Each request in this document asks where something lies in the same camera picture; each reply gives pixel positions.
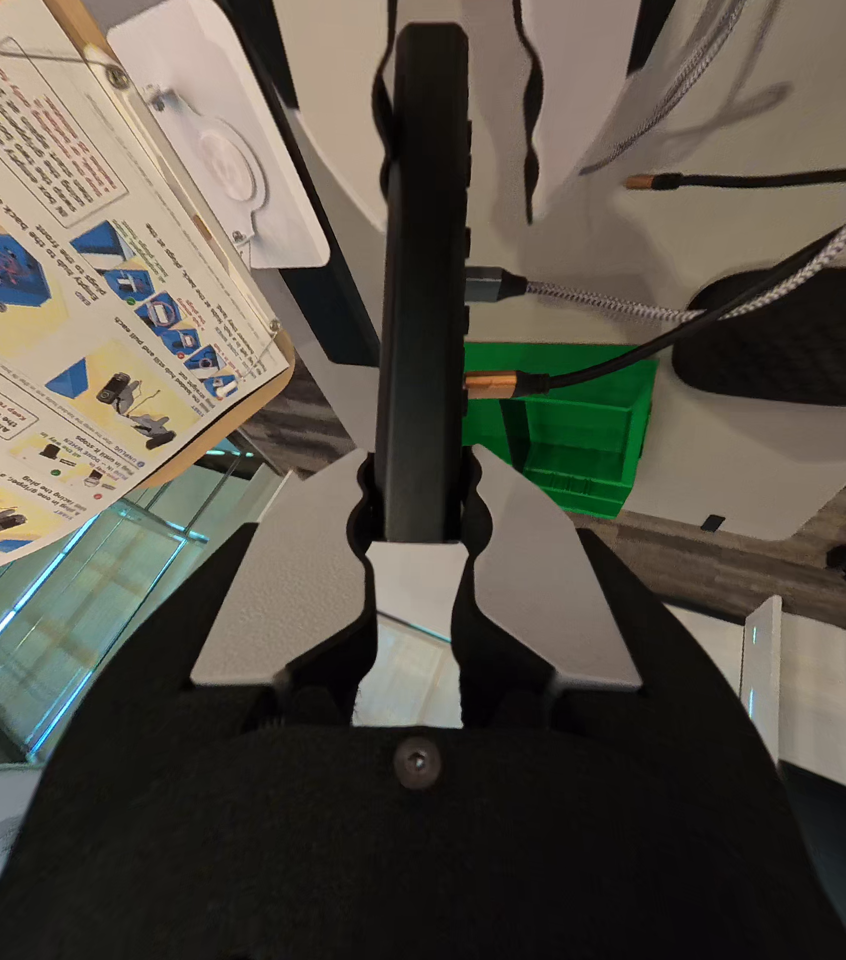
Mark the printed instruction sheet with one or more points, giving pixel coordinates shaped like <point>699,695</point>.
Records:
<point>93,225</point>

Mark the small black floor box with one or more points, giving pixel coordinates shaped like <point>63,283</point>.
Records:
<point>713,523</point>

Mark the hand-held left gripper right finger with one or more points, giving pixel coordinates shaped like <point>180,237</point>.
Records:
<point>550,592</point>

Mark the black armrest pad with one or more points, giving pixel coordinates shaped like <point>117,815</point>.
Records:
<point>782,352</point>

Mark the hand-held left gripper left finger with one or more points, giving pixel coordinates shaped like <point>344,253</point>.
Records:
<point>303,592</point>

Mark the instruction sheet on wooden stand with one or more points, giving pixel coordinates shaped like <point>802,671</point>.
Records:
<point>247,421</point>

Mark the white stand base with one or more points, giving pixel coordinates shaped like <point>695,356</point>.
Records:
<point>190,90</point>

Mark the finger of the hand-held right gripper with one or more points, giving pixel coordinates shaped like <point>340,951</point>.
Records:
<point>340,90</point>
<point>580,75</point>

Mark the dark grey usb hub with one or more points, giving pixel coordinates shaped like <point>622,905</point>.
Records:
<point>423,300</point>

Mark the green plastic bin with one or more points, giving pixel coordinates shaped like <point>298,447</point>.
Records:
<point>580,450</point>

